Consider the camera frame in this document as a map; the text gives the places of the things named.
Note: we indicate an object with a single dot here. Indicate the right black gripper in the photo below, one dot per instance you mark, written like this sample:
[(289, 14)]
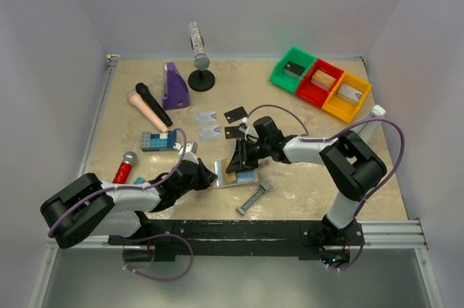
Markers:
[(245, 152)]

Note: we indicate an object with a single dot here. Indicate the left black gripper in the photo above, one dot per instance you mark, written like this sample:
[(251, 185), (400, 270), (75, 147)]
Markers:
[(197, 172)]

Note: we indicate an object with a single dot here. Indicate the black credit card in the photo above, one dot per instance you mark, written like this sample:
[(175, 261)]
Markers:
[(233, 132), (236, 114)]

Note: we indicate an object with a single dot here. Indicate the white gold credit card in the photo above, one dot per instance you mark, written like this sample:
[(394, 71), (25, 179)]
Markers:
[(209, 132)]

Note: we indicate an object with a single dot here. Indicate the silver credit card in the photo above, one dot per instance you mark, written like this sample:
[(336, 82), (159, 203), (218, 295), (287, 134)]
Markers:
[(204, 118)]

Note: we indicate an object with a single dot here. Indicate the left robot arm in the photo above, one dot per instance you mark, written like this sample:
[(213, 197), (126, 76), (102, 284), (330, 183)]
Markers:
[(131, 201)]

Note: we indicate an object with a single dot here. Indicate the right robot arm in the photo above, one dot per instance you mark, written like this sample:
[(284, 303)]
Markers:
[(354, 167)]

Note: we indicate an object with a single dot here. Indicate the purple wedge holder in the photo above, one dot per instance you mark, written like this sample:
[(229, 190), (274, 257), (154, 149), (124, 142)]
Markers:
[(175, 92)]

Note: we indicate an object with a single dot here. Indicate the black card in green bin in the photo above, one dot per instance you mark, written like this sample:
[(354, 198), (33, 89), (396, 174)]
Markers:
[(293, 70)]

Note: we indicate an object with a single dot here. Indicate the tan card in red bin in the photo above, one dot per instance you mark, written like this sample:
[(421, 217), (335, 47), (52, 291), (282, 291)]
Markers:
[(322, 80)]

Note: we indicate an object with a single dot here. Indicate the white card in yellow bin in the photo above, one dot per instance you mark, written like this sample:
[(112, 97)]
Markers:
[(349, 94)]

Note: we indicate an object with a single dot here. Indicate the grey truss bar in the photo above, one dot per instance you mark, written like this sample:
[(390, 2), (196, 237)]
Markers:
[(262, 189)]

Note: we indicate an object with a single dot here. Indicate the blue toy brick block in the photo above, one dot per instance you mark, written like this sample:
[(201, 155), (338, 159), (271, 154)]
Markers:
[(158, 141)]

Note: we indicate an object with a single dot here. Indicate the red glitter microphone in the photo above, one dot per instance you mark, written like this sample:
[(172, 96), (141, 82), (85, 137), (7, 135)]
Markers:
[(130, 159)]

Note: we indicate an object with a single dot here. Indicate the black round stand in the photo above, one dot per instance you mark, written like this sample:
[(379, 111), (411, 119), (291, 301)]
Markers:
[(201, 81)]

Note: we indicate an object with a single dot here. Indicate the red storage bin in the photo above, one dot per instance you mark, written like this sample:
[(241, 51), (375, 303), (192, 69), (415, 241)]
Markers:
[(311, 93)]

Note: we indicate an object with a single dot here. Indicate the green storage bin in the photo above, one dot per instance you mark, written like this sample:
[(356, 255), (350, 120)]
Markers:
[(297, 56)]

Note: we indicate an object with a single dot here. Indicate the beige microphone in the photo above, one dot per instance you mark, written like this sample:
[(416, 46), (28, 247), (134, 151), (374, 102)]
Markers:
[(135, 100)]

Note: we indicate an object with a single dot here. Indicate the glitter microphone on stand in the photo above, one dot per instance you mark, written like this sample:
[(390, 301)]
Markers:
[(201, 61)]

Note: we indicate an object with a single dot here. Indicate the yellow storage bin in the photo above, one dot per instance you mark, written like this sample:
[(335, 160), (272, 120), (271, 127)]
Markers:
[(341, 109)]

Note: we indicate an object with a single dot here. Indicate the white grey stand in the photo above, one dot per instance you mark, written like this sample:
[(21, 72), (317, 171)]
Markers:
[(367, 130)]

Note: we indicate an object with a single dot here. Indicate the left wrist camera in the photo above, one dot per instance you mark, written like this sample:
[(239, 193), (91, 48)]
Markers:
[(191, 148)]

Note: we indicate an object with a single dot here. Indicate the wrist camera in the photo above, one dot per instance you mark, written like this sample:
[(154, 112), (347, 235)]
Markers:
[(191, 148), (247, 129)]

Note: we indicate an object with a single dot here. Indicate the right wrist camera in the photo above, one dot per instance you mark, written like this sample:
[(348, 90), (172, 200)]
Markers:
[(247, 129)]

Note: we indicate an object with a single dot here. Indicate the black base frame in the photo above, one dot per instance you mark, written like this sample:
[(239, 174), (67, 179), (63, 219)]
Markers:
[(304, 239)]

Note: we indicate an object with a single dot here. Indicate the aluminium frame rail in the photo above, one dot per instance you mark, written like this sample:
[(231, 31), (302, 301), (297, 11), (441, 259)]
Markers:
[(92, 134)]

